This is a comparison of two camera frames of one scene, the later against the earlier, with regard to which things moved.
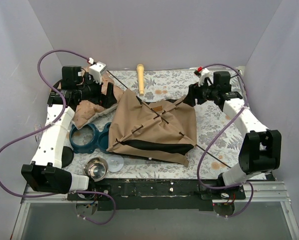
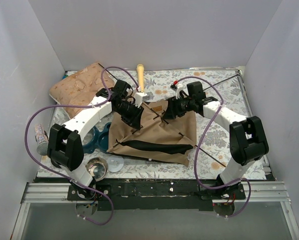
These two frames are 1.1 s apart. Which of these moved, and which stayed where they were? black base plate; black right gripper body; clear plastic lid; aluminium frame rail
Moved: black right gripper body
Stayed: aluminium frame rail; clear plastic lid; black base plate
